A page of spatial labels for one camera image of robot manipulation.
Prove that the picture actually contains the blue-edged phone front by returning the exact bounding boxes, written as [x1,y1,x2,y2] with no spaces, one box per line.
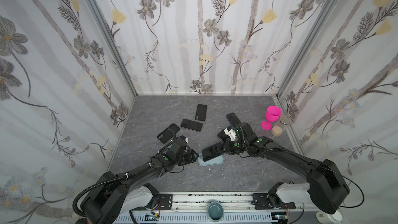
[202,142,224,162]

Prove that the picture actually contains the black case upper centre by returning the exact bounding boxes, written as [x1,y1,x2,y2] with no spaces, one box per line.
[195,104,207,121]

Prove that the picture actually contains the purple-edged phone right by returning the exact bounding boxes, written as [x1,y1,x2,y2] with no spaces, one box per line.
[217,130,230,143]

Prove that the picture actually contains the black phone case left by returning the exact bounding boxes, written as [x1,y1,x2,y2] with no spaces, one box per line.
[157,123,180,144]

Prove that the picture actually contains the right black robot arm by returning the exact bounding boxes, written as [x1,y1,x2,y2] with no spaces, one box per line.
[220,123,350,214]

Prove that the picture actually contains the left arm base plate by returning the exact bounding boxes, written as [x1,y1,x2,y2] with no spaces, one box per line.
[149,194,173,211]

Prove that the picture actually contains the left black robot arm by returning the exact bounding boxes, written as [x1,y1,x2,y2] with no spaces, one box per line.
[72,136,199,224]

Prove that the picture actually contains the light blue case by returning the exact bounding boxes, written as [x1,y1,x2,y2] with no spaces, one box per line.
[198,153,224,167]

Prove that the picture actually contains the blue-edged phone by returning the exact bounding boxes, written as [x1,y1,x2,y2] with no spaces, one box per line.
[226,113,241,128]
[202,142,224,162]

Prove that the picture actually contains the teal round cup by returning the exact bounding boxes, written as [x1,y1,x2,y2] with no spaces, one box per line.
[207,202,224,222]

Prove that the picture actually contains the blue-edged phone upper right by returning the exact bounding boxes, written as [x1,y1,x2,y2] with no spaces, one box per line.
[226,113,241,128]

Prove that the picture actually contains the aluminium front rail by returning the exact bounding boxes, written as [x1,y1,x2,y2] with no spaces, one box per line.
[161,191,319,213]

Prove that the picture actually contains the clear jar with cork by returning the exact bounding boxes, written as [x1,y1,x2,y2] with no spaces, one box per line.
[271,115,292,137]

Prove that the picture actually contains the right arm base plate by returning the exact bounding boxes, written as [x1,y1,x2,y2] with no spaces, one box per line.
[251,193,296,210]

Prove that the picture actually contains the white bottle bottom right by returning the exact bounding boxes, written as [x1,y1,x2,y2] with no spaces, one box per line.
[316,211,343,224]

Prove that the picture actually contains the pink plastic goblet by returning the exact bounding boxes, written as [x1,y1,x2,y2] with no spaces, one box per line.
[261,106,282,130]

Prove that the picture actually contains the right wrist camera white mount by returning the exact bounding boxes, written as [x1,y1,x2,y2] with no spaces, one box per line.
[224,126,238,142]

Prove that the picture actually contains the white slotted cable duct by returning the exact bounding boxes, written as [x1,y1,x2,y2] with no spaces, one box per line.
[113,213,279,224]

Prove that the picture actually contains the purple-edged phone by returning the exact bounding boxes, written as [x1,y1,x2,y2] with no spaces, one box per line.
[180,119,203,132]
[217,130,230,143]

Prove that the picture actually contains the purple-edged phone centre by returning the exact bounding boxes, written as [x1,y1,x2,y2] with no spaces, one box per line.
[180,119,203,132]

